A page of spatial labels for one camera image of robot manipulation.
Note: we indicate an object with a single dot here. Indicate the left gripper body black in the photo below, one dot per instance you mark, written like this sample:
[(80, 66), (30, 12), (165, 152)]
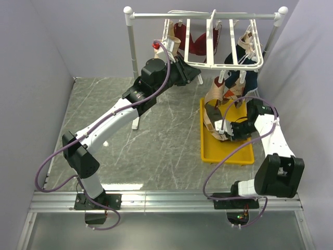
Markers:
[(177, 74)]

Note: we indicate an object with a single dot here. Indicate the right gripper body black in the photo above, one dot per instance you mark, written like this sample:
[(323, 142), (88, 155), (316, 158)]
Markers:
[(241, 130)]

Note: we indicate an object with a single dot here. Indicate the white clip drying hanger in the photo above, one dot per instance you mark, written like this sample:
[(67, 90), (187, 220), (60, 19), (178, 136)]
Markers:
[(212, 19)]

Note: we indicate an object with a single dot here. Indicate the brown beige underwear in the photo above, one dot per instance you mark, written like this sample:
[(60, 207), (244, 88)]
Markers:
[(210, 115)]

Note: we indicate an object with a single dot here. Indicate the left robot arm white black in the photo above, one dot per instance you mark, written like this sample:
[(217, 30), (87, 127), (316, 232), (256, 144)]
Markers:
[(156, 77)]

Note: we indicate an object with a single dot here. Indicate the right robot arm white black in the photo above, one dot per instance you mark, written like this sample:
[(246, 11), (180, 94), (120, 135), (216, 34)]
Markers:
[(281, 171)]

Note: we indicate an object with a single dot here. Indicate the patterned beige red underwear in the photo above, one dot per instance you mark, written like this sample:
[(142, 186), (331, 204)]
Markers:
[(220, 94)]

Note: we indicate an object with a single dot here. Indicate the beige underwear on hanger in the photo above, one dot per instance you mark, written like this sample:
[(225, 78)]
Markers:
[(168, 29)]

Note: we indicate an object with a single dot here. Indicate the navy blue underwear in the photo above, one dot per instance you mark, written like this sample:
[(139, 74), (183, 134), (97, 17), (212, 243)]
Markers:
[(251, 83)]

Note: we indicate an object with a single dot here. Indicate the black beige-waistband underwear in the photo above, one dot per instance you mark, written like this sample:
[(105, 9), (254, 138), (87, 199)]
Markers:
[(250, 42)]

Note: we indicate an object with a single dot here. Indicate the red lace bra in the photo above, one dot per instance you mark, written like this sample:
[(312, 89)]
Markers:
[(197, 47)]

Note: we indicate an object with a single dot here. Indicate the yellow plastic tray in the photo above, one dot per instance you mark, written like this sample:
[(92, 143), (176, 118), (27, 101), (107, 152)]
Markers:
[(214, 151)]

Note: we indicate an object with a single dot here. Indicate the metal clothes rack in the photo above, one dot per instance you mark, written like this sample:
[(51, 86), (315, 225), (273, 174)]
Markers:
[(179, 107)]

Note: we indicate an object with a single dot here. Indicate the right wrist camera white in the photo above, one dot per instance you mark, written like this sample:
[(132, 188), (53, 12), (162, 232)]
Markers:
[(223, 127)]

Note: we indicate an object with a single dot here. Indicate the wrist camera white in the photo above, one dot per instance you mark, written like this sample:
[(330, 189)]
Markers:
[(171, 44), (223, 127)]

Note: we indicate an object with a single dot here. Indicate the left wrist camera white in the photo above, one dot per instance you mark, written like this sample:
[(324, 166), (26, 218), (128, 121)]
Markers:
[(171, 44)]

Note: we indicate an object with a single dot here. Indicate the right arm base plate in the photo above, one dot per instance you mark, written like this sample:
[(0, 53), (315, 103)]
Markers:
[(221, 203)]

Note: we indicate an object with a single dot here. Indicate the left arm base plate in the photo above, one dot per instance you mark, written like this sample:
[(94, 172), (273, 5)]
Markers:
[(109, 200)]

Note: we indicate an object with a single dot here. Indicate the aluminium mounting rail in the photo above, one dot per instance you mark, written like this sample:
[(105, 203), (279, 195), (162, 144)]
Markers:
[(131, 201)]

